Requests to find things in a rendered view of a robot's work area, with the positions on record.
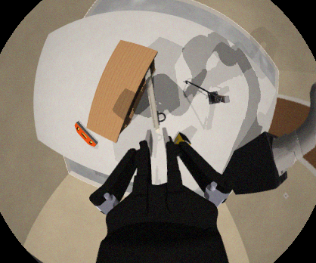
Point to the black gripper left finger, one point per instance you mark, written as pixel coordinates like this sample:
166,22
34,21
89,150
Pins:
112,191

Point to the orange spirit level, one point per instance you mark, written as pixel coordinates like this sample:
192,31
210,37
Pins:
83,133

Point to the yellow tape measure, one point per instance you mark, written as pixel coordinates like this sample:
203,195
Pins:
180,138

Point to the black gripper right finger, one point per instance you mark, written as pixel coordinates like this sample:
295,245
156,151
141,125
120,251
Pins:
216,187

